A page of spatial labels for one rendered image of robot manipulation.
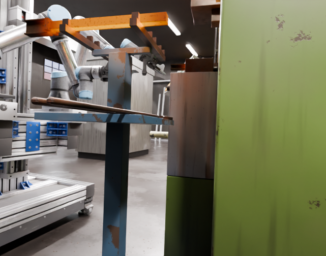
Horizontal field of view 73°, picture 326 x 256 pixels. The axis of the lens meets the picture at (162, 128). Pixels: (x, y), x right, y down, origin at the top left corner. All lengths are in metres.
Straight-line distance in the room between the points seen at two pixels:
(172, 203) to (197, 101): 0.45
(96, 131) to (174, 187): 3.48
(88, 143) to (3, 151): 3.21
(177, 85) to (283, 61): 0.43
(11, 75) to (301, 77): 1.49
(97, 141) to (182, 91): 3.50
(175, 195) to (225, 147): 0.40
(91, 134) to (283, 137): 3.98
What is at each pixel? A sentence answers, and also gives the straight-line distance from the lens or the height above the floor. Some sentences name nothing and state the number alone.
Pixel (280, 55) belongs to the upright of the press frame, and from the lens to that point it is 0.72.
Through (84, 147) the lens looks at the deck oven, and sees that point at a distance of 4.56.
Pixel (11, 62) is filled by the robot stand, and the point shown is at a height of 1.03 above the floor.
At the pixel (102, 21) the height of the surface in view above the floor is 0.97.
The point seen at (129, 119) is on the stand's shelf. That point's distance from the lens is 0.53.
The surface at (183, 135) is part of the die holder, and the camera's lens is 0.95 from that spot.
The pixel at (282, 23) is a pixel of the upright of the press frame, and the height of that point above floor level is 0.98.
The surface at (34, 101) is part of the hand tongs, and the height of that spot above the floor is 0.71.
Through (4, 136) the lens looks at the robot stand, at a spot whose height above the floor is 0.60.
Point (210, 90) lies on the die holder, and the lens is 0.95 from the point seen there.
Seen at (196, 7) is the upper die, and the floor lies 1.27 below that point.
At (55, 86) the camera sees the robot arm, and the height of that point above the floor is 0.93.
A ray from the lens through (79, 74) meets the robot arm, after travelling 1.39.
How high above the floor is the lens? 0.68
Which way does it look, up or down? level
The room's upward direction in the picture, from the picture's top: 2 degrees clockwise
